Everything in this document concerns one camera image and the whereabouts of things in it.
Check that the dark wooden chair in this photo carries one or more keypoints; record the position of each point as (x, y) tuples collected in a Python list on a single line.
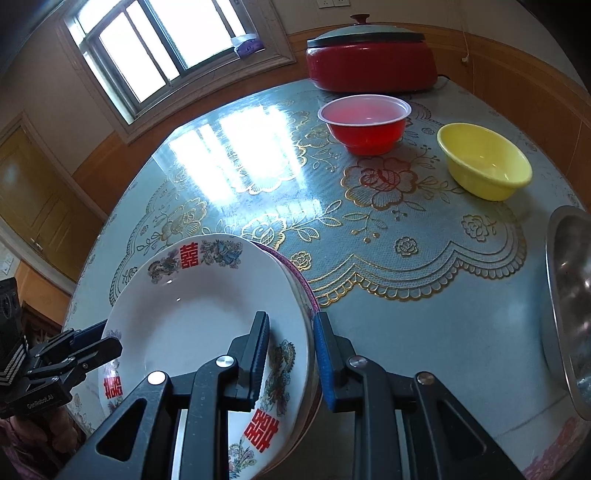
[(41, 323)]

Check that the yellow plastic bowl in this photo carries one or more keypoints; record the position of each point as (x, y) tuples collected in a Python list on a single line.
[(485, 166)]

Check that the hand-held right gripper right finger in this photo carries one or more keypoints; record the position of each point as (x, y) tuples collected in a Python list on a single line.
[(323, 364)]

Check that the person's left forearm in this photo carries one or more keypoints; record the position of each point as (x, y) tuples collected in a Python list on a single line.
[(32, 447)]

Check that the red electric pot with lid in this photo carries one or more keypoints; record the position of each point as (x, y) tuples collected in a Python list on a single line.
[(369, 64)]

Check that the wooden door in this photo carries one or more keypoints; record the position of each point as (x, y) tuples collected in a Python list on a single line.
[(37, 198)]

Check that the purple tissue box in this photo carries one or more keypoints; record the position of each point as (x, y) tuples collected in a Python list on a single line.
[(249, 46)]

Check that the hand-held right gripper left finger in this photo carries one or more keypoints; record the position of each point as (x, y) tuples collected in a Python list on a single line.
[(258, 364)]

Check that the window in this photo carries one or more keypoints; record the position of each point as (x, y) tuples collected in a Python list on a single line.
[(138, 60)]

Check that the red plastic bowl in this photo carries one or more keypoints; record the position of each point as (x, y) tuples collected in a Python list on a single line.
[(369, 134)]

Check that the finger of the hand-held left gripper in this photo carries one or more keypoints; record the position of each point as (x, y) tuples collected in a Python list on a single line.
[(87, 337), (92, 357)]

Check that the small white plate red characters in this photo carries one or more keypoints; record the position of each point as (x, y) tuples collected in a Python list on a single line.
[(184, 323)]

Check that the stainless steel bowl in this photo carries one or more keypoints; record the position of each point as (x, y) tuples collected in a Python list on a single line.
[(575, 300)]

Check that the white plate purple floral rim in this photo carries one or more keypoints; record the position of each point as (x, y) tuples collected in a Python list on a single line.
[(300, 284)]

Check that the white wall switch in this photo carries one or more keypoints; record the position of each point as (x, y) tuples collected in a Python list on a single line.
[(7, 264)]

